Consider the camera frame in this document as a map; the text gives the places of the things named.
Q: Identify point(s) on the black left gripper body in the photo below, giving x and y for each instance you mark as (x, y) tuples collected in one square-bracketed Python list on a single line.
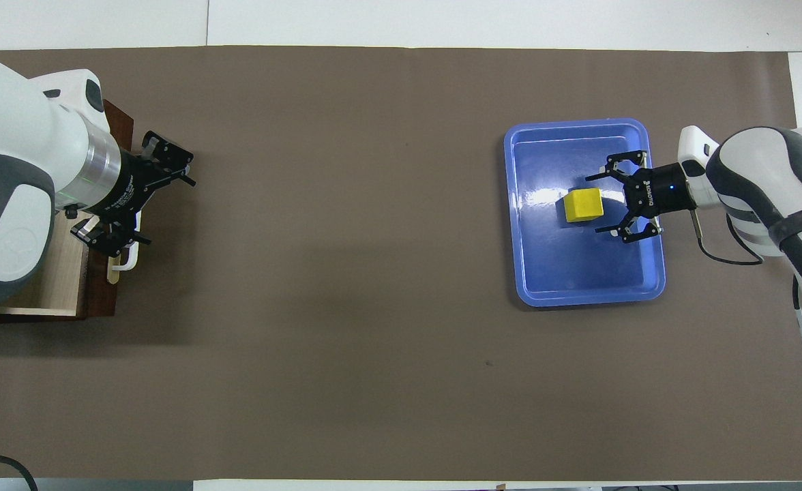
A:
[(128, 187)]

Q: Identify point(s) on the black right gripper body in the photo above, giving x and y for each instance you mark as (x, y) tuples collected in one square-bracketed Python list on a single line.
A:
[(657, 191)]

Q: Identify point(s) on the yellow cube block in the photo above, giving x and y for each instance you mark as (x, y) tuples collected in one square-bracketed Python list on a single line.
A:
[(582, 204)]

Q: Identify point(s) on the dark wooden drawer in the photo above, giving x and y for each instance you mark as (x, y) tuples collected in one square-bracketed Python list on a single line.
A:
[(46, 286)]

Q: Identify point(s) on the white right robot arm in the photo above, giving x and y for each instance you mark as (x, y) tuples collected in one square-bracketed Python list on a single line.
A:
[(762, 177)]

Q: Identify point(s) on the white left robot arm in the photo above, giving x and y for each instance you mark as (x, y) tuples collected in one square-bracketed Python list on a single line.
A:
[(5, 136)]

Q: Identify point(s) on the blue plastic tray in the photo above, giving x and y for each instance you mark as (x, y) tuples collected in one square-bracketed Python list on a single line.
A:
[(578, 273)]

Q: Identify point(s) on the brown table mat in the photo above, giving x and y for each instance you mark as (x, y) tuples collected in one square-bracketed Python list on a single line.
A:
[(374, 273)]

